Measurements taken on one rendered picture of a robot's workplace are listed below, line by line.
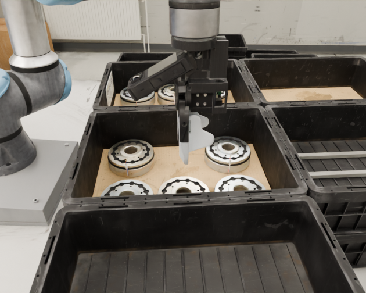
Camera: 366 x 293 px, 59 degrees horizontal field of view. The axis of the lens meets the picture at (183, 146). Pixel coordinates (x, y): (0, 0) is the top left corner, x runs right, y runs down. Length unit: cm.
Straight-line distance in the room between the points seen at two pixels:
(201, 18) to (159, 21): 334
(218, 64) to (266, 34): 340
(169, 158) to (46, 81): 37
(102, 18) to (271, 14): 180
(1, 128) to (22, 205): 19
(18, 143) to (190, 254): 54
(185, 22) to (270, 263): 40
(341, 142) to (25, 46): 80
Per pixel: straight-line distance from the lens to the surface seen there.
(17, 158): 92
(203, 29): 49
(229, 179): 66
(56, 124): 121
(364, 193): 61
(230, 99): 102
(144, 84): 52
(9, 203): 85
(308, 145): 86
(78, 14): 385
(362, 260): 78
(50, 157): 95
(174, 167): 74
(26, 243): 83
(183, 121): 51
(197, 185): 65
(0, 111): 86
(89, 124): 73
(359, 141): 93
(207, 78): 53
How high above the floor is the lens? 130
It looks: 36 degrees down
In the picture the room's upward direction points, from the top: straight up
